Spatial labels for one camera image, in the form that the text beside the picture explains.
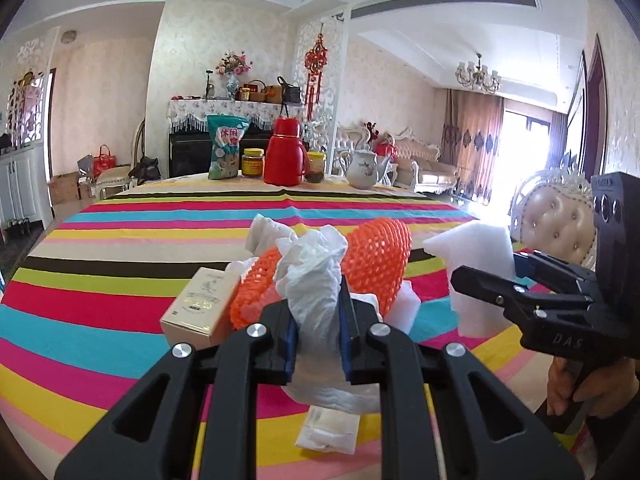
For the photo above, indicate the right hand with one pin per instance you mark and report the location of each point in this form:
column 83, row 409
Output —
column 609, row 388

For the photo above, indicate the black piano with lace cover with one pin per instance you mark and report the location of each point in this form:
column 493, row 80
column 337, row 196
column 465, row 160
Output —
column 188, row 139

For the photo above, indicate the cardboard box on floor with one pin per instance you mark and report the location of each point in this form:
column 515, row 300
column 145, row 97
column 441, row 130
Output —
column 67, row 188

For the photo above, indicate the white foam block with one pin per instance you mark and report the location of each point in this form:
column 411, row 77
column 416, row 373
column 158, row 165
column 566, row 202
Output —
column 402, row 313

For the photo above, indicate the white floral teapot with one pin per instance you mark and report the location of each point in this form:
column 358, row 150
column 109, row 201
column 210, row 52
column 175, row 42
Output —
column 364, row 169

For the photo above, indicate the green snack bag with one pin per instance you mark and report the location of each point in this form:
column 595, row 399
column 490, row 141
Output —
column 226, row 133

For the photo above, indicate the red thermos jug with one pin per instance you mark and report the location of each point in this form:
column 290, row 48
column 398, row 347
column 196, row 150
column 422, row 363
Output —
column 286, row 160

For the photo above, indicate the white plastic bag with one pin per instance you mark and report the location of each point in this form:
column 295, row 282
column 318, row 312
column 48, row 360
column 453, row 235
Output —
column 308, row 276

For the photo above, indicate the beige cardboard box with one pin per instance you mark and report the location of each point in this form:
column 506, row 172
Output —
column 200, row 314

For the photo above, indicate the dark contents glass jar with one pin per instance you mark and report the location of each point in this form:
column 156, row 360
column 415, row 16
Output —
column 316, row 166

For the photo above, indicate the black handbag on piano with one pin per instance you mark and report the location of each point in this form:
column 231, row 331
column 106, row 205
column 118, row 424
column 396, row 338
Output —
column 290, row 93

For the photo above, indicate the cream ornate sofa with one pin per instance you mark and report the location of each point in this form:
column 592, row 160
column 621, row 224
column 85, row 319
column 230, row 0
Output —
column 416, row 165

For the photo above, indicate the right beige tufted chair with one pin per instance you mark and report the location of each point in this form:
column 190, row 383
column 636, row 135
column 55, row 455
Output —
column 552, row 212

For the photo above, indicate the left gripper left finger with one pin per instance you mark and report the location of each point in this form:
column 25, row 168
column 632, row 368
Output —
column 276, row 334

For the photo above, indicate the white foam sheet piece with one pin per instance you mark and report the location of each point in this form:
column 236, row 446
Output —
column 475, row 253

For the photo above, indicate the chandelier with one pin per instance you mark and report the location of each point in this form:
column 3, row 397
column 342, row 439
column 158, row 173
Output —
column 475, row 76

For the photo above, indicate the white paper packet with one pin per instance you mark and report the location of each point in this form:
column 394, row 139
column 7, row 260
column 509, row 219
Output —
column 327, row 431

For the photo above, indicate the red chinese knot ornament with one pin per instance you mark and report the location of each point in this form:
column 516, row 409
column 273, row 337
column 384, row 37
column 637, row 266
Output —
column 315, row 61

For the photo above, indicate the yellow lid jar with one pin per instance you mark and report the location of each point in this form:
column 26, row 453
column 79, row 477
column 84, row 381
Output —
column 252, row 165

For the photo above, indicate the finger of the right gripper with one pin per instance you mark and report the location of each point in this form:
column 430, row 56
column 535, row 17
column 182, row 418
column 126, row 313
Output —
column 516, row 301
column 553, row 273

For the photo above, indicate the red handbag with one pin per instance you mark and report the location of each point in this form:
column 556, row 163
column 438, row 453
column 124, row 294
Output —
column 103, row 161

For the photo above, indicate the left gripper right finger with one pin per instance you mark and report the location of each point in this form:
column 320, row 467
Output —
column 361, row 362

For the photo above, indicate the flower vase bouquet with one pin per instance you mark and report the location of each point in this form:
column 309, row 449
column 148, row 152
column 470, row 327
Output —
column 232, row 65

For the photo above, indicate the wicker basket on piano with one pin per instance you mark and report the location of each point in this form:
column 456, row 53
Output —
column 257, row 91

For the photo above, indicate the low white shoe cabinet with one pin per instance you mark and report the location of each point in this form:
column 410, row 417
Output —
column 24, row 191

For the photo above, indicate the orange foam fruit net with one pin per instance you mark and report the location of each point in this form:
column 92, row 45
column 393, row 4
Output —
column 375, row 263

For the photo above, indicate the brown curtain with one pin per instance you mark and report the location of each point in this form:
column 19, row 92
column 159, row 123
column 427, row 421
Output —
column 470, row 135

